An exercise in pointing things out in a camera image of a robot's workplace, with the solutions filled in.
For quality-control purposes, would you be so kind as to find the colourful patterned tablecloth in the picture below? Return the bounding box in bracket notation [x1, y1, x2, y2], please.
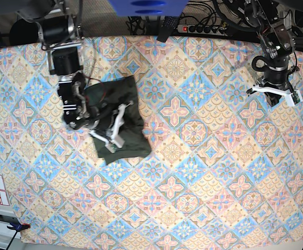
[0, 36, 303, 249]

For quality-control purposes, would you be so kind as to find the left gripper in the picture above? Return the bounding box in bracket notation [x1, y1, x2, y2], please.
[246, 65, 303, 107]

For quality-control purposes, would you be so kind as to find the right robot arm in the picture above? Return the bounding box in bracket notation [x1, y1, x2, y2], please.
[17, 1, 133, 153]

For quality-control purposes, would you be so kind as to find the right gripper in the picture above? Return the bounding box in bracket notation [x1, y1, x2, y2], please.
[87, 100, 134, 154]

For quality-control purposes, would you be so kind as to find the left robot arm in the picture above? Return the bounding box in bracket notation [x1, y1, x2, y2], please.
[244, 1, 303, 107]

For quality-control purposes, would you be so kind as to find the blue clamp bottom left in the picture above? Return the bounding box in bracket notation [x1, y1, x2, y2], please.
[6, 222, 31, 250]

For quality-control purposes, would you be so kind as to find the black remote control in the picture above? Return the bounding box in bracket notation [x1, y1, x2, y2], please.
[156, 16, 179, 43]

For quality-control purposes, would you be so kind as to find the green long-sleeve T-shirt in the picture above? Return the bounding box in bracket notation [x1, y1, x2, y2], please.
[85, 76, 152, 165]

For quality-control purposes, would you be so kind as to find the black round stool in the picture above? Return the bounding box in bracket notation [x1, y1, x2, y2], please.
[9, 19, 39, 46]

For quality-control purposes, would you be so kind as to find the white power strip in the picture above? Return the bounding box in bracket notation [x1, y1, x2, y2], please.
[177, 24, 226, 36]

